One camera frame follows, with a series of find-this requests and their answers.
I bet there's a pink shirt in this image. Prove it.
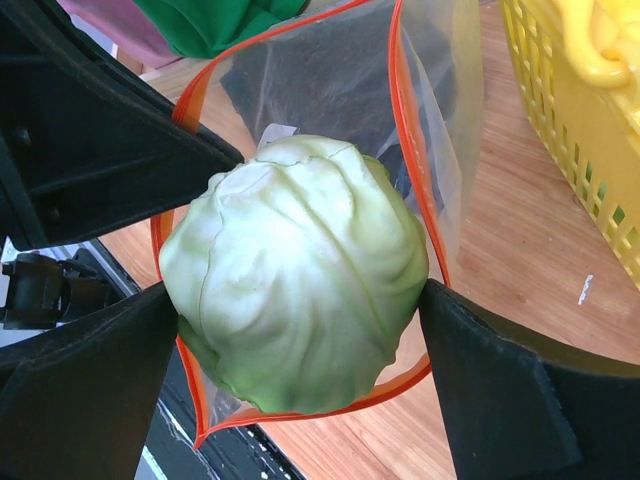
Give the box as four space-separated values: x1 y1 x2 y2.
59 0 181 69

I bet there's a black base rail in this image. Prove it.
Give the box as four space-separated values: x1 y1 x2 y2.
1 240 299 479

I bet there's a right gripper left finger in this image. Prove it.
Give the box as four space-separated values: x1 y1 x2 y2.
1 283 177 479

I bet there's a yellow plastic basket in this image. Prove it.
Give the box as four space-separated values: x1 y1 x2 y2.
500 1 639 282

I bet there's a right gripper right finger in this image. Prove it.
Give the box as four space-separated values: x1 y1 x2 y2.
419 279 639 479

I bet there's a green shirt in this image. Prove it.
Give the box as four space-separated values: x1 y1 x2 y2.
134 0 335 59

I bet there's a green cabbage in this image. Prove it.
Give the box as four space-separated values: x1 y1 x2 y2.
159 135 429 415

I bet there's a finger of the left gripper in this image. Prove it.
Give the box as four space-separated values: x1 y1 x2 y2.
1 1 243 250

